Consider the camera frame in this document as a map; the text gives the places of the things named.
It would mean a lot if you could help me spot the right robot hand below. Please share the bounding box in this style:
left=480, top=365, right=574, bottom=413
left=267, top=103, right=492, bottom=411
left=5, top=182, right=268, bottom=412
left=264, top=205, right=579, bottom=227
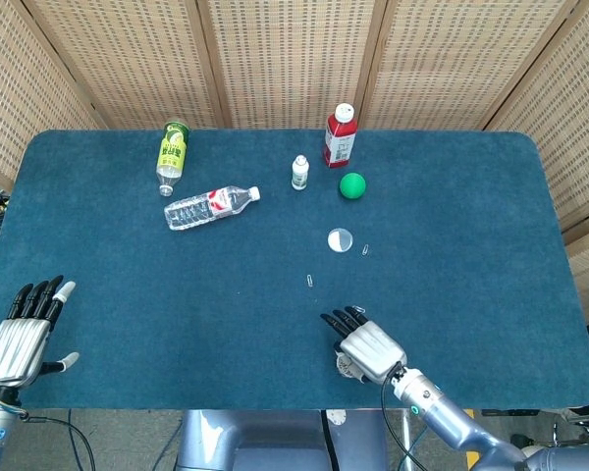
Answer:
left=319, top=306, right=408, bottom=385

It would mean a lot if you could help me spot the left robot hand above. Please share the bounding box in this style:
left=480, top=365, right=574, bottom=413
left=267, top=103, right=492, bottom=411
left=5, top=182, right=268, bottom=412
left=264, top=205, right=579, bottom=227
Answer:
left=0, top=274, right=80, bottom=389

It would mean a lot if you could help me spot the metal table leg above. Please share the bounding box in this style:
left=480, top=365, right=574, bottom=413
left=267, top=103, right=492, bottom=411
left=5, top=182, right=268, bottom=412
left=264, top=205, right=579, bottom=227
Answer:
left=400, top=409, right=413, bottom=471

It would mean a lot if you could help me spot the clear round plastic lid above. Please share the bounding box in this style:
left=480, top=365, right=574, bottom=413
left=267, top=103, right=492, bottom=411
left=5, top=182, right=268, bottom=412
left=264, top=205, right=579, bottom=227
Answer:
left=327, top=227, right=355, bottom=253

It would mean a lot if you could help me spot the blue grey robot torso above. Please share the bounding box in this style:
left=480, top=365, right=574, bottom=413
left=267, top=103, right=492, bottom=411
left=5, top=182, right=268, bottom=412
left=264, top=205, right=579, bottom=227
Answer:
left=175, top=409, right=390, bottom=471

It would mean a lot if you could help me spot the green ball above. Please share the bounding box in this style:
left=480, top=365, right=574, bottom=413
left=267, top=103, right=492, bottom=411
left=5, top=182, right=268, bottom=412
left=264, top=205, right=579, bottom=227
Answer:
left=339, top=172, right=368, bottom=201

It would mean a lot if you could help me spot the blue carpet table cover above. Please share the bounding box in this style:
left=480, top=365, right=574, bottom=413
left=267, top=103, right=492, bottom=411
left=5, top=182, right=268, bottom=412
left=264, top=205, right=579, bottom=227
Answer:
left=0, top=129, right=589, bottom=411

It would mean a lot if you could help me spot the wheeled stool base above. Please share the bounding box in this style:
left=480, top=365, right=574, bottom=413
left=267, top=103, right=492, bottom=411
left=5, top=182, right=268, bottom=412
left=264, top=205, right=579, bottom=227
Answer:
left=509, top=407, right=589, bottom=455

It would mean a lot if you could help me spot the small white bottle green label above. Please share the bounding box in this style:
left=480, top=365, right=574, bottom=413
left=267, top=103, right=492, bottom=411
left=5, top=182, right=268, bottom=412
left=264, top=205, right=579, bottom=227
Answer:
left=291, top=154, right=309, bottom=191

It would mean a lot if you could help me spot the red juice bottle white cap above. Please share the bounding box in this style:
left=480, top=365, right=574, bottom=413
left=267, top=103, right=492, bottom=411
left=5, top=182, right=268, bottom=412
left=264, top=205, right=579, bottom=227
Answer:
left=322, top=103, right=359, bottom=169

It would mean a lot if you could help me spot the clear water bottle red label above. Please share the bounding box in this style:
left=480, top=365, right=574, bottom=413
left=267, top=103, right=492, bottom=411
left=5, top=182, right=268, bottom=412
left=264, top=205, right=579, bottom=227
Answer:
left=163, top=185, right=262, bottom=232

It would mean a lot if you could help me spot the green yellow drink bottle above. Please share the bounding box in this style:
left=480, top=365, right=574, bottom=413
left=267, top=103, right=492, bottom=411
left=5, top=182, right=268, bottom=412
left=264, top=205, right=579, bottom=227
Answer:
left=155, top=117, right=191, bottom=197

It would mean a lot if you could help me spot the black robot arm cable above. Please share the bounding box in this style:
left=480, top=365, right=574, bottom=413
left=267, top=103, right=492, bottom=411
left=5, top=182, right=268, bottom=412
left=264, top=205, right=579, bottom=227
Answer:
left=380, top=361, right=426, bottom=471

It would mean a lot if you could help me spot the black floor cable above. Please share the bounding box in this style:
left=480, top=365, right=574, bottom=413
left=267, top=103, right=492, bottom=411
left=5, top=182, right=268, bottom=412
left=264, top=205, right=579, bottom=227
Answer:
left=19, top=414, right=98, bottom=471

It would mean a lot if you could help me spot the blue cable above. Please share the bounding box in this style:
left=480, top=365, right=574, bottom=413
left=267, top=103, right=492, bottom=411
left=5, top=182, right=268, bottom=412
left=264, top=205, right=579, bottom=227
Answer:
left=401, top=425, right=429, bottom=471
left=66, top=409, right=78, bottom=471

